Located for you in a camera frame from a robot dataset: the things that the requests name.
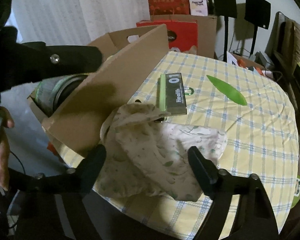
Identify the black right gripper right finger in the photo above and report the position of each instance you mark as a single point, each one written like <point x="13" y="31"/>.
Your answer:
<point x="254" y="217"/>

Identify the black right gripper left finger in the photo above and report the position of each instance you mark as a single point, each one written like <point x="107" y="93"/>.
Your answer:
<point x="39" y="217"/>

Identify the dark round container green rim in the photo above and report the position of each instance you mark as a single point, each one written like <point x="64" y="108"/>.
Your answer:
<point x="51" y="93"/>

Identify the leaf print white cloth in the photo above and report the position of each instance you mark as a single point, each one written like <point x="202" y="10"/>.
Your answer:
<point x="150" y="157"/>

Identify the person's left hand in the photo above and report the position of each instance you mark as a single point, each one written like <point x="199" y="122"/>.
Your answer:
<point x="7" y="122"/>

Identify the green lunch box with sticker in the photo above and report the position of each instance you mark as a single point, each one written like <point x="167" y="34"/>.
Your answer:
<point x="296" y="196"/>

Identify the white sheer curtain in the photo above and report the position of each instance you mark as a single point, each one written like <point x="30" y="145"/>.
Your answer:
<point x="74" y="22"/>

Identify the cardboard box with tools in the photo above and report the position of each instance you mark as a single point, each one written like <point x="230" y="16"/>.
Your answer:
<point x="248" y="64"/>

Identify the red collection gift bag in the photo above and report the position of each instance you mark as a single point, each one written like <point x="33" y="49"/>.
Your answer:
<point x="182" y="35"/>

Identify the brown sofa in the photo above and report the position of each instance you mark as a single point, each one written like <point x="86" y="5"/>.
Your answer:
<point x="284" y="50"/>

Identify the pink white product box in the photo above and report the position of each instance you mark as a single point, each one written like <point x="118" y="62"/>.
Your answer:
<point x="198" y="7"/>

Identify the large brown cardboard box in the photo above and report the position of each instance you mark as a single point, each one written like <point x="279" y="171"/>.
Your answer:
<point x="207" y="27"/>

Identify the right black speaker on stand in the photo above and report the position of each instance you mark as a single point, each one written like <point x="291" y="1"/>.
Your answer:
<point x="258" y="13"/>

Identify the black speaker on stand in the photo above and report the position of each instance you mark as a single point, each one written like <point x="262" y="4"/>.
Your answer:
<point x="258" y="13"/>
<point x="227" y="9"/>

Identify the left black speaker on stand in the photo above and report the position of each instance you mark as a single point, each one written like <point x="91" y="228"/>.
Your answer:
<point x="227" y="9"/>

